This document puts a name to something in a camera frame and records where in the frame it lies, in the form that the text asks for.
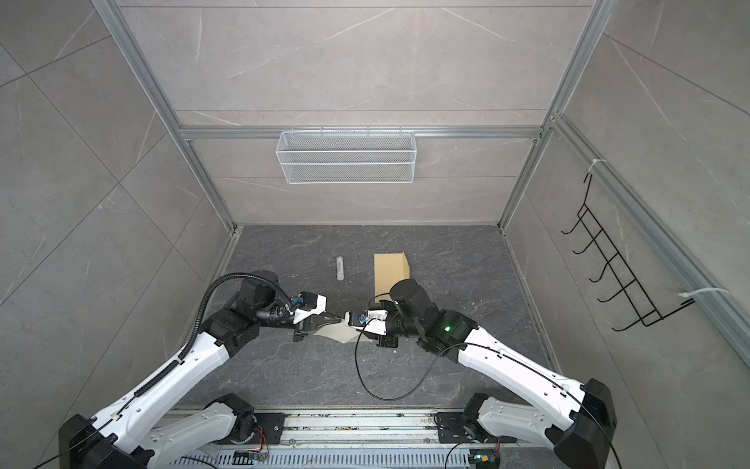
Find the tan bordered letter paper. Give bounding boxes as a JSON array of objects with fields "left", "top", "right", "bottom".
[{"left": 314, "top": 315, "right": 359, "bottom": 344}]

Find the yellow kraft envelope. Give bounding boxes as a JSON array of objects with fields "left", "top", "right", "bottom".
[{"left": 373, "top": 252, "right": 410, "bottom": 300}]

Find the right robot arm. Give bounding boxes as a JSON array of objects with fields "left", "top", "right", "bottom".
[{"left": 350, "top": 279, "right": 617, "bottom": 468}]

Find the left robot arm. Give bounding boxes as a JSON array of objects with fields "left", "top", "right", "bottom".
[{"left": 58, "top": 271, "right": 327, "bottom": 468}]

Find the white glue stick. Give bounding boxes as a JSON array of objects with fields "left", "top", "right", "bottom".
[{"left": 336, "top": 256, "right": 345, "bottom": 281}]

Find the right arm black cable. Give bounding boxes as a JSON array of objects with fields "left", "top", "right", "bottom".
[{"left": 354, "top": 292, "right": 623, "bottom": 469}]

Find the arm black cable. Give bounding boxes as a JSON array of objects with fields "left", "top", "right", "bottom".
[
  {"left": 354, "top": 292, "right": 623, "bottom": 469},
  {"left": 175, "top": 272, "right": 294, "bottom": 362}
]

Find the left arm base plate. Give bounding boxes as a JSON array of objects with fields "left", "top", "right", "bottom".
[{"left": 229, "top": 412, "right": 286, "bottom": 447}]

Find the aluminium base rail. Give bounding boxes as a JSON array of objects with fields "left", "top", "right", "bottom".
[{"left": 163, "top": 408, "right": 564, "bottom": 469}]

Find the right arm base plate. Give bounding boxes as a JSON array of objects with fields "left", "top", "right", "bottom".
[{"left": 433, "top": 412, "right": 518, "bottom": 445}]

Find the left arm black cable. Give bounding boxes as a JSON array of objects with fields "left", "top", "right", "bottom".
[{"left": 175, "top": 272, "right": 294, "bottom": 362}]

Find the white wire mesh basket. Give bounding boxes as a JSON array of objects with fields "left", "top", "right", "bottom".
[{"left": 275, "top": 130, "right": 418, "bottom": 185}]

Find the black wire hook rack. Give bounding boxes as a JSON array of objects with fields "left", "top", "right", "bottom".
[{"left": 561, "top": 173, "right": 696, "bottom": 332}]

